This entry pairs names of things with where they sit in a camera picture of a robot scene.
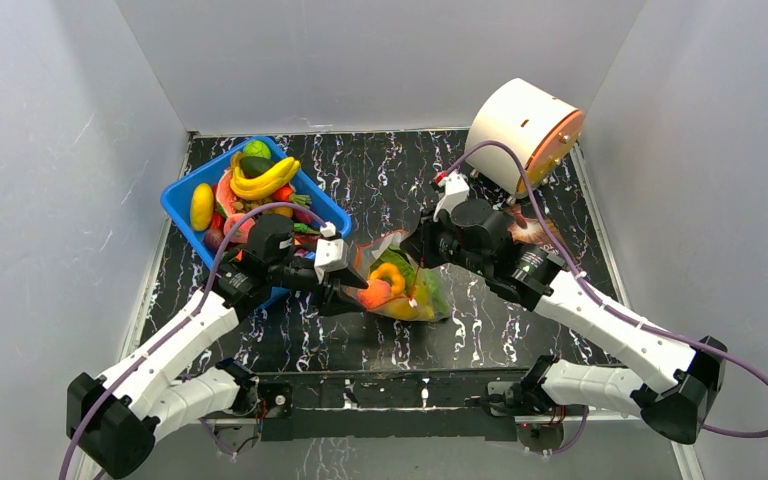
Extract orange peach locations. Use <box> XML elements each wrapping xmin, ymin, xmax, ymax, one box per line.
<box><xmin>357</xmin><ymin>279</ymin><xmax>392</xmax><ymax>311</ymax></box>

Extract yellow bell pepper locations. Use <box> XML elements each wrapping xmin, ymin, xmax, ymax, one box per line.
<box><xmin>369</xmin><ymin>262</ymin><xmax>406</xmax><ymax>296</ymax></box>

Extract clear zip top bag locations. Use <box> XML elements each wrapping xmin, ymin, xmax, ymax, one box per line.
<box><xmin>348</xmin><ymin>230</ymin><xmax>452</xmax><ymax>322</ymax></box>

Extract green leaf vegetable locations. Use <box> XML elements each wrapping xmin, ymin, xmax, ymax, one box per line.
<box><xmin>369</xmin><ymin>247</ymin><xmax>452</xmax><ymax>322</ymax></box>

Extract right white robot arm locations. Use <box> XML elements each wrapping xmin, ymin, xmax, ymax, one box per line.
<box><xmin>401</xmin><ymin>199</ymin><xmax>724</xmax><ymax>445</ymax></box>

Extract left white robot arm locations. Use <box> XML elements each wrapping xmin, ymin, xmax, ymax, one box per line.
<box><xmin>60</xmin><ymin>214</ymin><xmax>367</xmax><ymax>479</ymax></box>

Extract dark book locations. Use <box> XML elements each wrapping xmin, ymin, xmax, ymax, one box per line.
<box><xmin>505</xmin><ymin>205</ymin><xmax>559</xmax><ymax>255</ymax></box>

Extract pink peach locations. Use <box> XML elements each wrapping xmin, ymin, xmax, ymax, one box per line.
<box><xmin>223</xmin><ymin>213</ymin><xmax>256</xmax><ymax>244</ymax></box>

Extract orange carrot green stems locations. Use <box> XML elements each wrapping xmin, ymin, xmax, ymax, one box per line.
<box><xmin>271</xmin><ymin>184</ymin><xmax>312</xmax><ymax>207</ymax></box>

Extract yellow banana bunch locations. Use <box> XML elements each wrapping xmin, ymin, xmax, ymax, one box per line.
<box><xmin>230</xmin><ymin>152</ymin><xmax>301</xmax><ymax>200</ymax></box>

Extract watermelon slice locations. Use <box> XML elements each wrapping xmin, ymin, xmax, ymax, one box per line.
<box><xmin>214</xmin><ymin>169</ymin><xmax>238</xmax><ymax>218</ymax></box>

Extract green avocado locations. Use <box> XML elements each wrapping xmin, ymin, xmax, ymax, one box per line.
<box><xmin>239</xmin><ymin>156</ymin><xmax>275</xmax><ymax>179</ymax></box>

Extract yellow lemon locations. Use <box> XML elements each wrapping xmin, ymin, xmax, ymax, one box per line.
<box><xmin>189</xmin><ymin>183</ymin><xmax>214</xmax><ymax>232</ymax></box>

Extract white cylindrical container orange lid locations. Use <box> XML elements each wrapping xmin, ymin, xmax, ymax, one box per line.
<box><xmin>465</xmin><ymin>78</ymin><xmax>585</xmax><ymax>188</ymax></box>

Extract blue plastic basket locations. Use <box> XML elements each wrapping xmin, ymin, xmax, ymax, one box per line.
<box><xmin>160</xmin><ymin>136</ymin><xmax>353</xmax><ymax>270</ymax></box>

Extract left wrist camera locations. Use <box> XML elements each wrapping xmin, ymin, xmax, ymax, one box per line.
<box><xmin>314</xmin><ymin>238</ymin><xmax>349</xmax><ymax>286</ymax></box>

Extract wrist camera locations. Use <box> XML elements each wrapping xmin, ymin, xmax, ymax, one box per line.
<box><xmin>433</xmin><ymin>171</ymin><xmax>470</xmax><ymax>221</ymax></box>
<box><xmin>314</xmin><ymin>238</ymin><xmax>349</xmax><ymax>286</ymax></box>

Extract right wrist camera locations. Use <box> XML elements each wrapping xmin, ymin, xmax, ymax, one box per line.
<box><xmin>433</xmin><ymin>171</ymin><xmax>470</xmax><ymax>221</ymax></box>

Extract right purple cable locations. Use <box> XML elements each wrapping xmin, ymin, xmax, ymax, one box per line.
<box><xmin>433</xmin><ymin>140</ymin><xmax>768</xmax><ymax>440</ymax></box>

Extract purple cable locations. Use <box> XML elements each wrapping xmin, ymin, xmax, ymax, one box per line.
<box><xmin>433</xmin><ymin>140</ymin><xmax>768</xmax><ymax>440</ymax></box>
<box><xmin>57</xmin><ymin>201</ymin><xmax>332</xmax><ymax>480</ymax></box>

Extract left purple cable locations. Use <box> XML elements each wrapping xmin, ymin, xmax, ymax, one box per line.
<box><xmin>57</xmin><ymin>201</ymin><xmax>332</xmax><ymax>480</ymax></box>

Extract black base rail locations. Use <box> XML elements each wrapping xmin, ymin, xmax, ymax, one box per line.
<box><xmin>211</xmin><ymin>367</ymin><xmax>567</xmax><ymax>444</ymax></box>

